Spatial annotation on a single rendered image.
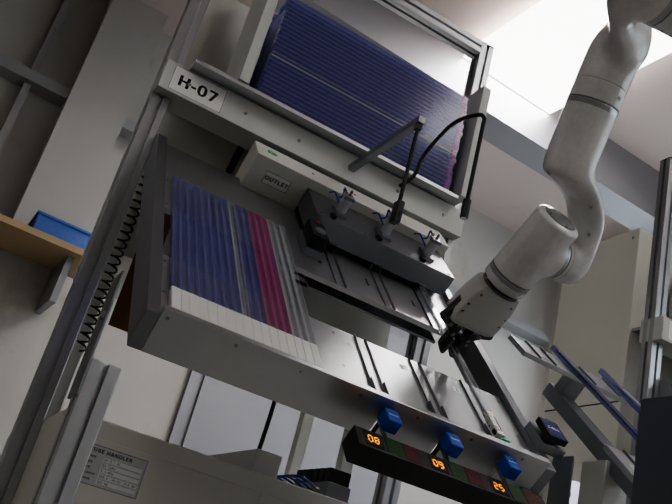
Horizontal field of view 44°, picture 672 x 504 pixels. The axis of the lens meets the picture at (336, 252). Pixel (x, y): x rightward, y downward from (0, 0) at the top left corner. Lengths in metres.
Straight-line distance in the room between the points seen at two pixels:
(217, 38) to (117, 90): 2.57
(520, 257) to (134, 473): 0.73
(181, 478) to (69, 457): 0.38
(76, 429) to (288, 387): 0.29
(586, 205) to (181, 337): 0.75
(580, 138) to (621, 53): 0.15
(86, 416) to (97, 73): 3.63
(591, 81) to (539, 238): 0.28
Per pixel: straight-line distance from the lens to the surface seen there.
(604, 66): 1.50
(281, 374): 1.17
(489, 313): 1.53
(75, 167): 4.39
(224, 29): 2.10
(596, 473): 1.65
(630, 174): 4.99
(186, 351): 1.14
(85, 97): 4.55
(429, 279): 1.78
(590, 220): 1.52
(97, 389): 1.11
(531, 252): 1.45
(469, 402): 1.45
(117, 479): 1.41
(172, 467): 1.43
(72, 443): 1.08
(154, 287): 1.17
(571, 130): 1.48
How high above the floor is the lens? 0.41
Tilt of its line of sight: 24 degrees up
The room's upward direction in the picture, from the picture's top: 15 degrees clockwise
